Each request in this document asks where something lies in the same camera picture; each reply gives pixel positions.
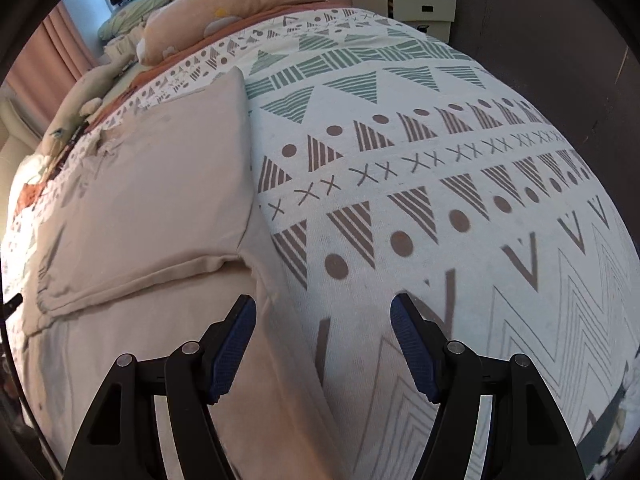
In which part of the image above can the beige large jacket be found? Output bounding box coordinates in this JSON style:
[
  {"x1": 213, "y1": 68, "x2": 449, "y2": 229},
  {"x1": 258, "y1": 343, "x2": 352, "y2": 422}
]
[{"x1": 23, "y1": 68, "x2": 347, "y2": 479}]

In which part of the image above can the patterned white bed blanket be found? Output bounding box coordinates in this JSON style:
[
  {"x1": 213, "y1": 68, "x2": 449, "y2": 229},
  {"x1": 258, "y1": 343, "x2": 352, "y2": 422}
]
[{"x1": 2, "y1": 8, "x2": 639, "y2": 479}]

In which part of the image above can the beige plush toy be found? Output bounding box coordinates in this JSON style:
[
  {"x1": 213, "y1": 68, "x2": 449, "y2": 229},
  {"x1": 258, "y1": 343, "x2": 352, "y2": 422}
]
[{"x1": 36, "y1": 54, "x2": 134, "y2": 158}]

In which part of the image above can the pink curtain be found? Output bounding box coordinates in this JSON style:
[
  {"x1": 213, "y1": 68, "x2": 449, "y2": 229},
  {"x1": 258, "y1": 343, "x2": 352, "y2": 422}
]
[{"x1": 6, "y1": 3, "x2": 98, "y2": 125}]

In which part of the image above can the orange cartoon pillow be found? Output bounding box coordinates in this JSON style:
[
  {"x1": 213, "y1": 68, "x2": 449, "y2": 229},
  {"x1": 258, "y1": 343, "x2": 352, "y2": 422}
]
[{"x1": 137, "y1": 0, "x2": 324, "y2": 66}]

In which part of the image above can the cream bedside drawer cabinet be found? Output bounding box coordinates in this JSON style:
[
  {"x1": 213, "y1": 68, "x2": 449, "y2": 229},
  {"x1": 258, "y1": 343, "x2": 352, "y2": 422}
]
[{"x1": 352, "y1": 0, "x2": 457, "y2": 44}]

